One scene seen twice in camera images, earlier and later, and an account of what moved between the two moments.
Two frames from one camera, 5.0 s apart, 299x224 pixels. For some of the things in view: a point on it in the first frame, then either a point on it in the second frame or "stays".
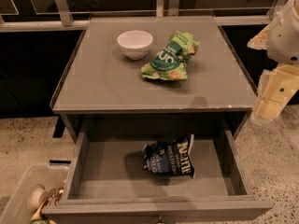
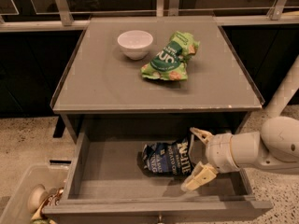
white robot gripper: (285, 42) → (219, 152)
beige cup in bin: (37, 195) stays
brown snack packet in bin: (51, 201) stays
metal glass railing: (49, 7) stays
